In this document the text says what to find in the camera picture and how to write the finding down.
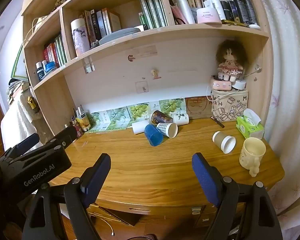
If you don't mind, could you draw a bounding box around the clear wall hook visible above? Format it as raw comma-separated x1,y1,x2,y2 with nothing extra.
135,81,150,94

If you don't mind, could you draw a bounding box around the pink dotted box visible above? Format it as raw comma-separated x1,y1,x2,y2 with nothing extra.
210,77,233,91

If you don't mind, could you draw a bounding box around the row of dark brown books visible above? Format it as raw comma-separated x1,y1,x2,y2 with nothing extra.
83,7,122,44

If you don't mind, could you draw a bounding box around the row of red green books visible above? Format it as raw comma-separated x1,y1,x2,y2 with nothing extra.
42,33,68,68

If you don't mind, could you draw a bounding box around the plain white paper cup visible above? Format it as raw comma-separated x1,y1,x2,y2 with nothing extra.
132,122,153,134

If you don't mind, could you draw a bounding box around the pink round jar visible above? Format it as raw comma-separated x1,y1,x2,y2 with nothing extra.
196,8,221,24

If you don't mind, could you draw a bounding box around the grape print card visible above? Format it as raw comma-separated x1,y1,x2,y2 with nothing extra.
104,107,131,131
86,111,108,133
126,104,151,122
158,97,186,117

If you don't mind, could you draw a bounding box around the dark glass bottle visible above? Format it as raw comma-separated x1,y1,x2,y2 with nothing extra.
35,61,46,81

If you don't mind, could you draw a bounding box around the white round device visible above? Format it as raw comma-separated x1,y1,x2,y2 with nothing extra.
232,79,247,91

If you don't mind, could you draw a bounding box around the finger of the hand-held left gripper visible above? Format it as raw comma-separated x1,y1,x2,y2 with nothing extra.
43,126,77,147
4,132,40,161

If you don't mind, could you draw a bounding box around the yellow hanging figurine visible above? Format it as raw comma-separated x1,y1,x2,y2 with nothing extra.
27,95,37,110

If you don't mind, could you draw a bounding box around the white tube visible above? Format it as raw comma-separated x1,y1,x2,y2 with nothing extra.
207,0,226,20

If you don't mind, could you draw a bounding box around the dark pen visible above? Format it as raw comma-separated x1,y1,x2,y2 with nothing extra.
211,116,225,128

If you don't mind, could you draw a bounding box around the blue plastic cup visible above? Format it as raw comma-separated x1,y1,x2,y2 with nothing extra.
144,124,164,147

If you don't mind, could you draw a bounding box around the wooden bookshelf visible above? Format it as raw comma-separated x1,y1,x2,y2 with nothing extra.
21,0,274,140

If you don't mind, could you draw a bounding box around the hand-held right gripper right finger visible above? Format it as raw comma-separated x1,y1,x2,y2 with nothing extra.
192,152,283,240

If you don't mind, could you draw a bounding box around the brown wooden plaque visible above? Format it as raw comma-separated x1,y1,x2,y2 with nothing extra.
185,96,213,119

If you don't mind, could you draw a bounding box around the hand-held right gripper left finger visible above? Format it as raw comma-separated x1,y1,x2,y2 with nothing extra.
22,153,112,240

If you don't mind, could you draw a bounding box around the letter printed storage box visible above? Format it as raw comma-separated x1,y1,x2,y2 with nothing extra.
211,89,249,123

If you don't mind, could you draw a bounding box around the grey flat case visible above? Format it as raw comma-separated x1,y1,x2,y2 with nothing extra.
98,27,142,45

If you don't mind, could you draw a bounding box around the blue jar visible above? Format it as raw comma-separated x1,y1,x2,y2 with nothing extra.
44,61,58,75

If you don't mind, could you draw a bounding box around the white leaf print paper cup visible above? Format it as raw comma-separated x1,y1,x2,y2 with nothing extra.
170,113,190,126

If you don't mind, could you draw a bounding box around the woven handle bag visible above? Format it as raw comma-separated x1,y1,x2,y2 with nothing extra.
52,0,68,12

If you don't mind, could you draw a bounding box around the green tissue pack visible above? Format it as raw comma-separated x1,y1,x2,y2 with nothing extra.
236,108,265,139

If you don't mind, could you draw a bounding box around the white floral curtain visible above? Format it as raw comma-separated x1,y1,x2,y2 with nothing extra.
249,0,300,230

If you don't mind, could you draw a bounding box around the white floor cable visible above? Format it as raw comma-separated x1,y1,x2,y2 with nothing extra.
99,218,116,236

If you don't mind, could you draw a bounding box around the beige white cup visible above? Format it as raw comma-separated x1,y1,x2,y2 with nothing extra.
212,131,237,154

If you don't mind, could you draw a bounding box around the curly haired doll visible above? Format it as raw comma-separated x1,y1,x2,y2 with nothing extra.
216,40,248,82

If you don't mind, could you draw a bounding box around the floral printed tumbler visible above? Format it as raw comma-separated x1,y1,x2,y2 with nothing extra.
70,18,91,57

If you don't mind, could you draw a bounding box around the wooden desk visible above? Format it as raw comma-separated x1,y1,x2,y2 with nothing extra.
49,118,286,240

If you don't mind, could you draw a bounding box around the green bordered poster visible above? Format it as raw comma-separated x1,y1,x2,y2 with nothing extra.
11,43,28,79

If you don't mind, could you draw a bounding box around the cream ceramic mug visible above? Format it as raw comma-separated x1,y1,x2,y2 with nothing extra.
239,137,266,177

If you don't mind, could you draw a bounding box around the group of small cosmetic bottles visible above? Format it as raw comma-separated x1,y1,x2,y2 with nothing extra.
69,105,93,138

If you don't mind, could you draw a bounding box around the row of mixed books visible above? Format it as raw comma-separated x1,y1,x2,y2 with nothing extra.
164,0,260,27

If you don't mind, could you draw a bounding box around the white towel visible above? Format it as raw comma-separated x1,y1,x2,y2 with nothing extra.
0,94,48,151

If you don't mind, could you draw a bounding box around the checkered paper cup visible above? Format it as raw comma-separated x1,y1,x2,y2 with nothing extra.
156,122,178,139

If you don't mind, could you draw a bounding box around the stack of papers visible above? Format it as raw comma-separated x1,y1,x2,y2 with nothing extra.
6,78,31,105

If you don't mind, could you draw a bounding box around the dark printed paper cup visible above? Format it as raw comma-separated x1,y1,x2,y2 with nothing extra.
149,109,173,126

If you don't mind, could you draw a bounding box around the clear plastic roll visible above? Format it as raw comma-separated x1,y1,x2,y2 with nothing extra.
173,0,196,25

